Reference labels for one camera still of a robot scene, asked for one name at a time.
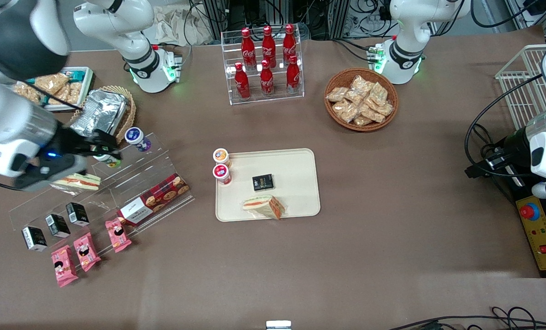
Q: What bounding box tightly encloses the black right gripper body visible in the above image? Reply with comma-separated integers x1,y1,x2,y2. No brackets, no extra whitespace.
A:
52,124,95,160

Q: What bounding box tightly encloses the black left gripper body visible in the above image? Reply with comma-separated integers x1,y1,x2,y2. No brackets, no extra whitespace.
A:
485,128,533,177

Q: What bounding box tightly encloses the triangular sandwich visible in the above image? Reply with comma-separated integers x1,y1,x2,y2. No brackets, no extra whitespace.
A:
242,195,286,220

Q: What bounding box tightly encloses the flat wrapped sandwich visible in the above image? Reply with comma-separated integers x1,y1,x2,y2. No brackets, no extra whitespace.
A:
50,173,101,195

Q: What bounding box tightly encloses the white rectangular snack tray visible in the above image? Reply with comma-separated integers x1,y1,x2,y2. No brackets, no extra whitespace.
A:
14,67,94,113

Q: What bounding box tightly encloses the beige plastic tray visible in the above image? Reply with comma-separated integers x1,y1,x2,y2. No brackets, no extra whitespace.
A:
215,148,321,222

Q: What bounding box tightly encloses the green lid cup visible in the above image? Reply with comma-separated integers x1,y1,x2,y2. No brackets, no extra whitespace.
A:
94,154,122,169

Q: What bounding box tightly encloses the blue lid purple cup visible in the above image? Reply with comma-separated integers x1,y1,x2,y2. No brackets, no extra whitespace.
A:
125,127,152,152

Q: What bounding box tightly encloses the silver foil container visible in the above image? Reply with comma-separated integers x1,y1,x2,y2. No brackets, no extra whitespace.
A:
71,89,127,138

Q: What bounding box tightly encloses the clear acrylic stepped stand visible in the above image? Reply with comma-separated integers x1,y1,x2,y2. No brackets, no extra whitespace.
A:
8,132,195,252

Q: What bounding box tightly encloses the oval tan wicker basket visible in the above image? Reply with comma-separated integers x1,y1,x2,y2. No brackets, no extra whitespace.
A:
67,85,136,153

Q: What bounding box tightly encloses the clear wrapped rice snack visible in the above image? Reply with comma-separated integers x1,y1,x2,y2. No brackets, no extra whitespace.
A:
48,86,70,105
34,73,69,94
66,82,83,105
14,82,42,104

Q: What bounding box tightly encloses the red cookie box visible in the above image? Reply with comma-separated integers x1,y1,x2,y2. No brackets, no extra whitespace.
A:
117,173,190,226

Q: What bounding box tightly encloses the small black carton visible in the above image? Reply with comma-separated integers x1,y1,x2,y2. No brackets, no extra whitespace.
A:
46,214,71,238
66,202,90,226
22,227,48,252

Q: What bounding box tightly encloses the pink snack packet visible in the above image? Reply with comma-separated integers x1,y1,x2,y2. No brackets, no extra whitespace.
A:
73,232,102,272
105,218,132,253
51,245,79,288

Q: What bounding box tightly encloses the yellow control box red button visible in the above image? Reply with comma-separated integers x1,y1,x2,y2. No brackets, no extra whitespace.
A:
515,195,546,278

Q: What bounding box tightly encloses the red lid cup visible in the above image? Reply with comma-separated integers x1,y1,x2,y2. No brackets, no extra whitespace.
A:
212,164,232,186

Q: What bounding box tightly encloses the beige cloth bag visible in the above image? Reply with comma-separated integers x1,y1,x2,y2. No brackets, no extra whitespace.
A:
145,5,211,46

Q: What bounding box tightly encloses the red cola bottle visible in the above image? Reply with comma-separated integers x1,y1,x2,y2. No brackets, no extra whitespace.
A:
262,25,277,68
286,55,301,94
283,24,298,65
234,62,250,100
260,60,275,97
241,27,256,69

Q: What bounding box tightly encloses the round brown wicker basket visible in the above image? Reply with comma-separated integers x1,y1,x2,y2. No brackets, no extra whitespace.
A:
324,68,399,132

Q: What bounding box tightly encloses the black box with gold print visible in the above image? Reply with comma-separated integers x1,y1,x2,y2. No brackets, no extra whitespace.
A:
252,174,276,192

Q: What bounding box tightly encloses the clear acrylic bottle rack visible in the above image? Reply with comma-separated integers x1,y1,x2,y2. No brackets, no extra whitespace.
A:
221,27,304,106

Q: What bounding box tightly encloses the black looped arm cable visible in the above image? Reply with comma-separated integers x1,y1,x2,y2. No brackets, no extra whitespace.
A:
464,73,546,177

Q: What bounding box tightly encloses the white wire basket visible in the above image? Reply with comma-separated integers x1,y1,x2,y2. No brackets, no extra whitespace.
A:
495,44,546,131

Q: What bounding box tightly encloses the black table edge cable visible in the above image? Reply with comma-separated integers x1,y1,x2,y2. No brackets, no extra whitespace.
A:
387,306,546,330

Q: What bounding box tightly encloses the metal equipment frame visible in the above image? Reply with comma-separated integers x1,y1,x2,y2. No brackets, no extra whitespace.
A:
202,0,392,39

